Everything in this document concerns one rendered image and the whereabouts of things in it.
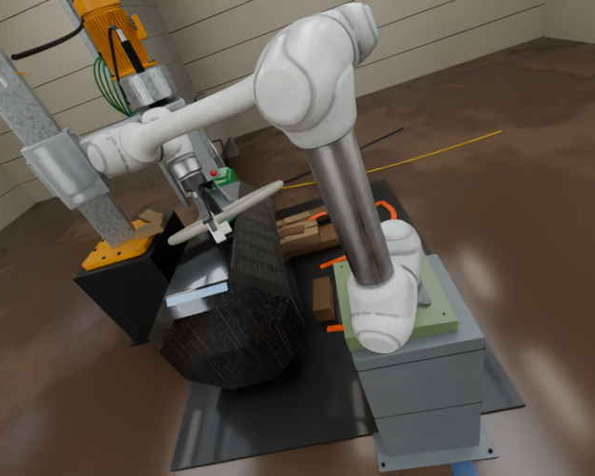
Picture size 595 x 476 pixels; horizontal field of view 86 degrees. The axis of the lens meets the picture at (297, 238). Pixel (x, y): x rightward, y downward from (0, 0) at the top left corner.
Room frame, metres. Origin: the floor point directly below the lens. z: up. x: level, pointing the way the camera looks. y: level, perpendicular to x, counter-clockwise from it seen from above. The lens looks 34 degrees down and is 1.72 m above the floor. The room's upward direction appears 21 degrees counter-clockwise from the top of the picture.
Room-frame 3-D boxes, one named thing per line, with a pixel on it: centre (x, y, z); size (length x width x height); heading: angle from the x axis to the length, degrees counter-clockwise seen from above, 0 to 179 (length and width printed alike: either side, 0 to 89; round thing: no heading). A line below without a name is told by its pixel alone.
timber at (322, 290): (1.60, -0.01, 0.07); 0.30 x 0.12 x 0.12; 166
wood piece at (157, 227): (2.12, 0.95, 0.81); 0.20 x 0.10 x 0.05; 88
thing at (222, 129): (5.22, 0.77, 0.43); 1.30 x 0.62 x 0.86; 168
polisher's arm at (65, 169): (2.27, 1.00, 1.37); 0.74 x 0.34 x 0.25; 107
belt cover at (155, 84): (2.11, 0.49, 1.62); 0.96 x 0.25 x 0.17; 16
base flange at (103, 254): (2.21, 1.19, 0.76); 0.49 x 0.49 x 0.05; 80
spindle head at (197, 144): (1.85, 0.41, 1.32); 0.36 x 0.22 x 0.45; 16
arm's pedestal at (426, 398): (0.75, -0.26, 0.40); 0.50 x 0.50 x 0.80; 78
